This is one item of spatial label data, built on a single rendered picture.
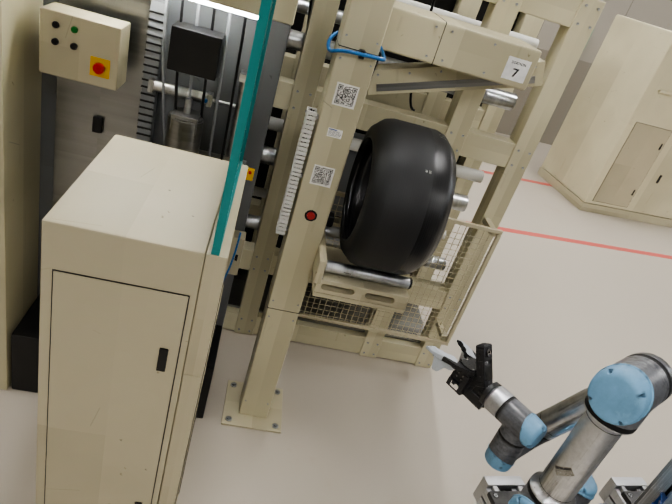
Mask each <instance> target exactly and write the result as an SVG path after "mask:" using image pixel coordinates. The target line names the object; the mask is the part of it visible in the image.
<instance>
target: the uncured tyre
mask: <svg viewBox="0 0 672 504"><path fill-rule="evenodd" d="M401 121H402V120H399V119H395V118H388V119H383V120H381V121H379V122H378V123H376V124H374V125H372V126H371V127H370V128H369V129H368V131H367V132H366V134H365V136H364V138H363V140H362V142H361V144H360V147H359V149H358V152H357V155H356V157H355V160H354V163H353V167H352V170H351V173H350V176H349V180H348V184H347V188H346V193H345V197H344V203H343V209H342V215H341V223H340V247H341V250H342V252H343V253H344V255H345V256H346V258H347V259H348V260H349V262H350V263H352V264H354V265H356V266H358V267H363V268H368V269H372V270H377V271H382V272H386V273H391V274H396V275H407V274H411V273H412V272H414V271H416V270H417V269H419V268H420V267H422V266H423V265H424V264H426V263H427V261H428V260H429V259H430V258H431V256H432V255H433V253H434V252H435V250H436V248H437V246H438V244H439V242H440V240H441V238H442V236H443V233H444V231H445V228H446V225H447V222H448V219H449V215H450V212H451V208H452V203H453V199H454V193H455V186H456V158H455V154H454V151H453V149H452V147H451V145H450V143H449V141H448V139H447V138H446V136H445V135H444V134H442V133H441V132H439V131H437V130H436V129H432V128H428V127H425V126H421V125H417V124H413V123H410V122H406V121H402V122H401ZM405 122H406V123H405ZM412 124H413V125H412ZM438 133H439V134H441V135H443V136H444V137H445V138H446V140H447V141H445V140H444V139H442V138H440V137H439V134H438ZM425 167H426V168H430V169H433V174H432V176H430V175H426V174H424V170H425Z"/></svg>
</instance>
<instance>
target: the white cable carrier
mask: <svg viewBox="0 0 672 504"><path fill-rule="evenodd" d="M306 110H307V111H306V113H305V117H304V121H303V125H302V129H301V133H300V137H299V142H298V144H297V148H296V152H295V156H294V160H293V163H292V168H291V172H290V175H289V179H288V183H287V187H286V191H285V195H284V198H283V203H282V206H281V210H280V214H279V218H278V222H277V225H276V233H277V234H281V235H285V231H288V225H287V224H288V220H289V216H290V212H291V208H292V205H293V201H294V197H295V193H296V189H297V187H298V183H299V179H300V178H302V175H303V173H302V168H303V164H304V160H305V156H306V154H307V150H308V146H309V142H310V138H311V134H312V130H313V125H314V124H315V120H316V119H318V116H319V114H317V109H316V108H312V107H309V106H307V109H306ZM305 147H306V148H305ZM297 154H298V155H297ZM300 155H301V156H300ZM296 158H297V159H296ZM299 159H300V160H299ZM299 168H300V169H299ZM297 176H298V177H297ZM280 230H281V231H280Z"/></svg>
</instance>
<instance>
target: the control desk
mask: <svg viewBox="0 0 672 504"><path fill-rule="evenodd" d="M228 166H229V161H225V160H221V159H216V158H212V157H208V156H204V155H200V154H196V153H191V152H187V151H183V150H179V149H175V148H171V147H166V146H162V145H158V144H154V143H150V142H146V141H141V140H137V139H133V138H129V137H125V136H121V135H115V136H114V137H113V138H112V139H111V140H110V141H109V143H108V144H107V145H106V146H105V147H104V148H103V150H102V151H101V152H100V153H99V154H98V155H97V157H96V158H95V159H94V160H93V161H92V162H91V164H90V165H89V166H88V167H87V168H86V169H85V170H84V172H83V173H82V174H81V175H80V176H79V177H78V179H77V180H76V181H75V182H74V183H73V184H72V186H71V187H70V188H69V189H68V190H67V191H66V193H65V194H64V195H63V196H62V197H61V198H60V199H59V201H58V202H57V203H56V204H55V205H54V206H53V208H52V209H51V210H50V211H49V212H48V213H47V215H46V216H45V217H44V218H43V219H42V235H41V279H40V322H39V366H38V409H37V453H36V496H35V504H176V502H177V498H178V494H179V492H180V488H181V483H182V478H183V474H184V469H185V465H186V460H187V455H188V451H189V446H190V441H191V437H192V432H193V428H194V423H195V420H196V415H197V411H198V406H199V405H198V402H199V398H200V393H201V388H202V384H203V379H204V375H205V370H206V365H207V361H208V356H209V352H210V347H211V342H212V338H213V335H214V334H215V329H216V325H217V320H218V310H219V306H220V301H221V296H222V292H223V287H224V285H223V284H224V283H223V281H224V277H225V272H226V267H227V263H228V258H229V253H230V249H231V244H232V240H233V235H234V231H235V226H236V221H237V217H238V212H239V208H240V203H241V198H242V194H243V189H244V185H245V180H246V175H247V171H248V166H247V165H243V164H242V167H241V171H240V175H239V179H238V183H237V187H236V191H235V195H234V199H233V203H232V207H231V211H230V215H229V219H228V223H227V227H226V231H225V235H224V239H223V243H222V247H221V251H220V255H219V256H217V255H212V254H211V250H212V246H213V241H214V236H215V231H216V226H217V221H218V216H219V211H220V206H221V201H222V196H223V191H224V186H225V181H226V176H227V171H228Z"/></svg>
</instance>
